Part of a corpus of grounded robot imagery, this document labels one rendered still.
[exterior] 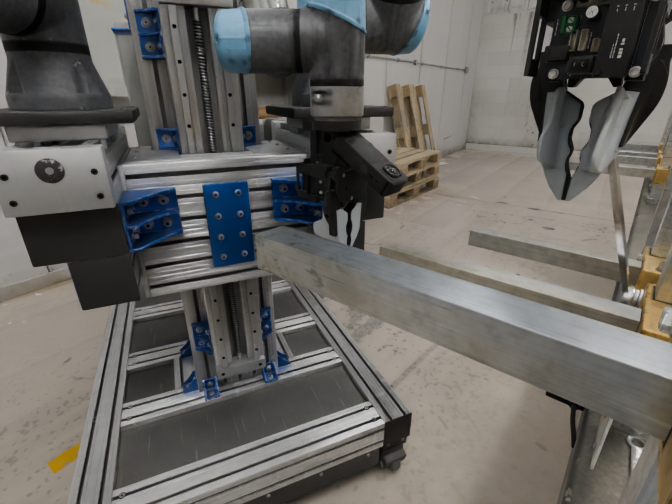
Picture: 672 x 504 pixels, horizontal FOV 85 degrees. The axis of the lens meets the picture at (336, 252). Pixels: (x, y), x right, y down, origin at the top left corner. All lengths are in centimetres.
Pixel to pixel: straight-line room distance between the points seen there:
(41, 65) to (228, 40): 34
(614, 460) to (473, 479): 85
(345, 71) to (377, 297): 35
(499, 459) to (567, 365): 124
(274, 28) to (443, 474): 123
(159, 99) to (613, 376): 93
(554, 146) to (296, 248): 24
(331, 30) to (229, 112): 41
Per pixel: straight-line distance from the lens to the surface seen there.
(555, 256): 72
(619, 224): 48
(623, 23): 32
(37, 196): 67
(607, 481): 52
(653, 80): 37
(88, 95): 78
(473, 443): 145
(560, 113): 37
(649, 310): 47
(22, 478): 161
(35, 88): 78
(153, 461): 117
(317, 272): 26
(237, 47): 54
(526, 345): 20
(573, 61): 33
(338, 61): 52
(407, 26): 88
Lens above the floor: 106
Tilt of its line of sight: 23 degrees down
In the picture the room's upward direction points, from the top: straight up
